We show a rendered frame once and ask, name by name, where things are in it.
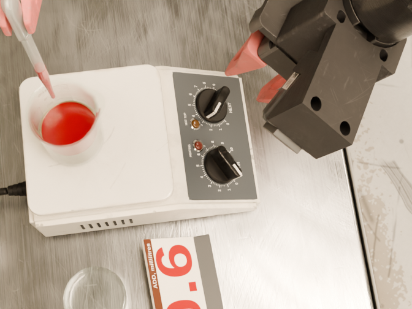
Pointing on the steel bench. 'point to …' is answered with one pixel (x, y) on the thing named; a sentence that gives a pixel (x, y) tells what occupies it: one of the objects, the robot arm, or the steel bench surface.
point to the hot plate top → (59, 206)
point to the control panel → (213, 138)
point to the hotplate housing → (44, 222)
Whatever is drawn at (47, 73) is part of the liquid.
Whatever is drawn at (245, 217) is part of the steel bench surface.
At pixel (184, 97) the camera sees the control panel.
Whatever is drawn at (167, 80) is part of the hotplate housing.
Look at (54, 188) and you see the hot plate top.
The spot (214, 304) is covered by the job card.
